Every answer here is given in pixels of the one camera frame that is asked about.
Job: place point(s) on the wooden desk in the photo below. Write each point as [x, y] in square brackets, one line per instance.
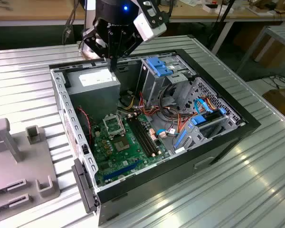
[50, 12]

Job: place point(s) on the round coin battery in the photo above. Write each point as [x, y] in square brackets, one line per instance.
[120, 177]

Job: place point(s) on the brown cardboard box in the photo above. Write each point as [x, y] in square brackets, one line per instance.
[281, 104]
[275, 57]

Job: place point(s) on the grey metal frame table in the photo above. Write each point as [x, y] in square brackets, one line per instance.
[281, 32]

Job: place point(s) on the black PC case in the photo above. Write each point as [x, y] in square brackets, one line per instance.
[168, 185]

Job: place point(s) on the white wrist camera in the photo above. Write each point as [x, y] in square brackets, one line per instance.
[148, 29]

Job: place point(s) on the grey metal disk bay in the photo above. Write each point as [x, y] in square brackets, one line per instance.
[194, 142]

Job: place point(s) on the grey power supply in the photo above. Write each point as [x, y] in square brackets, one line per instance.
[92, 99]

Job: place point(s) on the blue plastic drive latch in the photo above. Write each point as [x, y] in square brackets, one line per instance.
[156, 66]

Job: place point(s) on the blue plastic bay rail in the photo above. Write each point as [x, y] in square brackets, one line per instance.
[181, 139]

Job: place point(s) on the CPU socket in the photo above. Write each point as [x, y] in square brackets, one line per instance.
[120, 144]

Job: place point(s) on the blue disk carrier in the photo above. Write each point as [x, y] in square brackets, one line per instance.
[198, 120]

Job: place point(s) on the grey metal drive cage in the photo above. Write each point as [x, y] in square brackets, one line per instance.
[152, 90]

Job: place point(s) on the dark grey case bezel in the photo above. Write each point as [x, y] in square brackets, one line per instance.
[84, 187]

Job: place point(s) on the black RAM slot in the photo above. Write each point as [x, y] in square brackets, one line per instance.
[148, 135]
[138, 137]
[141, 136]
[145, 136]

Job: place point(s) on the blue expansion slot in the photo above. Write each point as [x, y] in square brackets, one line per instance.
[122, 169]

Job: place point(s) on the white box with red mark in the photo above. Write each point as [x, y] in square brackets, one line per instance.
[213, 9]

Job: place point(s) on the black case fan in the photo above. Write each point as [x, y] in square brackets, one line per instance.
[83, 129]

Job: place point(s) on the green motherboard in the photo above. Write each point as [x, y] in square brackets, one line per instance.
[109, 164]

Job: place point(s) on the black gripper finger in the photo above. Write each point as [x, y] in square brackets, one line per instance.
[98, 51]
[133, 45]

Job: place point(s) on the grey parts rack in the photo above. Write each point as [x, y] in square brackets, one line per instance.
[19, 171]

